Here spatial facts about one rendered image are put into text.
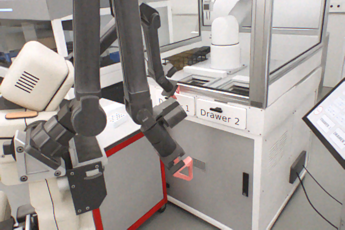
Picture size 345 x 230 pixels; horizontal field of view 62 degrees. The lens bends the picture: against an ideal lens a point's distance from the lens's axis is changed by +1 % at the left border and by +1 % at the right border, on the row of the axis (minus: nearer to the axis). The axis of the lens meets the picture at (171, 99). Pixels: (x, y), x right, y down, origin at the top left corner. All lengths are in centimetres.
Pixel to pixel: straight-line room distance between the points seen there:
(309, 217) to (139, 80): 181
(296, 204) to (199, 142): 95
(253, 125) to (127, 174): 79
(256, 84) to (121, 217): 111
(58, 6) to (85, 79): 146
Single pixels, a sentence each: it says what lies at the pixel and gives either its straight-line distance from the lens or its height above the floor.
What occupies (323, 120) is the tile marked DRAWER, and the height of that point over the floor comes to 100.
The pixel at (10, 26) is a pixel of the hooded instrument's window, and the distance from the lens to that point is 274.
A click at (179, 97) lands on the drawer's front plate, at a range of 166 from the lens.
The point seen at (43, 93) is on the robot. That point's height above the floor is 128.
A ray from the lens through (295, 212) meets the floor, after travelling 231.
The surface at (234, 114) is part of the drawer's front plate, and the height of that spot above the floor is 89.
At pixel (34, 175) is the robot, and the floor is 113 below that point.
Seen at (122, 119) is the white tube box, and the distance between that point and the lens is 177.
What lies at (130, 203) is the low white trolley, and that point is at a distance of 188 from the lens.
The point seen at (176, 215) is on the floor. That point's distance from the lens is 220.
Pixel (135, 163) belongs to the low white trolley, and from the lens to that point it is 178.
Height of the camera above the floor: 151
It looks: 21 degrees down
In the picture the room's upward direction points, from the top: 4 degrees counter-clockwise
